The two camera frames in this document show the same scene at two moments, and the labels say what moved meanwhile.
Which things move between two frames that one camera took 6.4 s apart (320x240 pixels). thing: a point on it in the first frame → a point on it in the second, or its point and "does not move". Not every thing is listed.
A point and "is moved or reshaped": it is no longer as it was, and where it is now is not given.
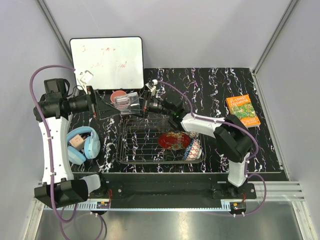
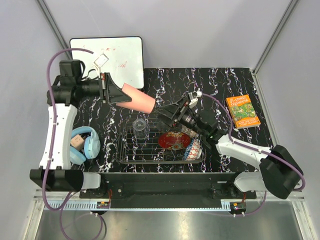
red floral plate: x=176 y=140 does not move
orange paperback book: x=241 y=106 does not move
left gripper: x=99 y=107 → x=109 y=91
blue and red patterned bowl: x=193 y=151 does not move
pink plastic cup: x=116 y=94 is moved or reshaped
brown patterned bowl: x=192 y=134 does not move
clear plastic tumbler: x=128 y=104 → x=141 y=130
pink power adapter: x=77 y=142 does not move
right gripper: x=139 y=110 → x=183 y=104
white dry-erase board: x=116 y=62 does not move
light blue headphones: x=92 y=145 does not move
